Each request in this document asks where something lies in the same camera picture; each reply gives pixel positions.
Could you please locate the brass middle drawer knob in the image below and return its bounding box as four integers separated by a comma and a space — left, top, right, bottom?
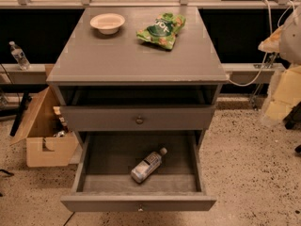
137, 205, 144, 212

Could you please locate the grey drawer cabinet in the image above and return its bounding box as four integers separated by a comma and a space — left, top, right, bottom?
46, 6, 230, 213

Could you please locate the open grey middle drawer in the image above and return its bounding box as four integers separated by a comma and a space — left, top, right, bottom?
61, 131, 216, 212

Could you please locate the white paper bowl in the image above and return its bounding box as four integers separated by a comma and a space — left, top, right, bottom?
90, 13, 125, 35

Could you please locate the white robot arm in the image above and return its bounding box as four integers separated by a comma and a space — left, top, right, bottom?
258, 5, 301, 126

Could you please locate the brass top drawer knob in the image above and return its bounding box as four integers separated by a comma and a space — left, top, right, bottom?
135, 117, 144, 124

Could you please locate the brass drawer knob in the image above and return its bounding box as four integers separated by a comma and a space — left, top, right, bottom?
137, 205, 144, 212
135, 117, 144, 124

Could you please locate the white cable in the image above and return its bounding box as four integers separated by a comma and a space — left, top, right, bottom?
228, 0, 297, 88

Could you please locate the green chip bag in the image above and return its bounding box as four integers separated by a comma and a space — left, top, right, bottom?
136, 12, 186, 50

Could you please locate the closed grey top drawer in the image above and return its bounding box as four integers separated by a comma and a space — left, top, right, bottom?
60, 105, 215, 131

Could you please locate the cardboard box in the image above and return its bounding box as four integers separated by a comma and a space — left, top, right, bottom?
10, 88, 79, 168

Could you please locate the clear water bottle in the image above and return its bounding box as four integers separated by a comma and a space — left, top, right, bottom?
9, 41, 30, 71

